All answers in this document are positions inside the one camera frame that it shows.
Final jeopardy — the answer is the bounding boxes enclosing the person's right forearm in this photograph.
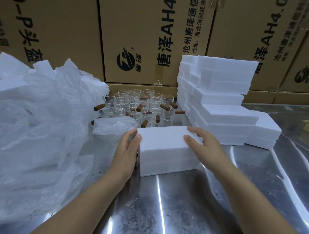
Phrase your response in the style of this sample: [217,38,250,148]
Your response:
[205,165,301,234]

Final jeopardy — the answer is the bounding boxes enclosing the person's left forearm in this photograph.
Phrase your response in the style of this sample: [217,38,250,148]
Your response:
[30,169,133,234]

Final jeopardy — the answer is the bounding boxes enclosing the stack of white foam slabs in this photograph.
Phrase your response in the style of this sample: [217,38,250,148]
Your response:
[176,55,282,150]

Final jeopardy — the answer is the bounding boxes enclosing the group of wood-handled glass cups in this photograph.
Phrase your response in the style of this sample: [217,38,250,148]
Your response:
[91,89,185,129]

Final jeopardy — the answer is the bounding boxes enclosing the person's right hand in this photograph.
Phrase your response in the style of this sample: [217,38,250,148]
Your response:
[183,126,233,175]

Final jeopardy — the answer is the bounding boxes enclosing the person's left hand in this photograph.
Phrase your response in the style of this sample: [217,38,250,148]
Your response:
[110,128,142,184]

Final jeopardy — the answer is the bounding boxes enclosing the white foam block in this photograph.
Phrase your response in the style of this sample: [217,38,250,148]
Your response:
[0,79,27,98]
[137,126,204,178]
[32,59,56,80]
[0,52,30,81]

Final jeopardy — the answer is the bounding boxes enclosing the large clear plastic bag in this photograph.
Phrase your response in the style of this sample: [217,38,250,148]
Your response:
[0,52,140,218]

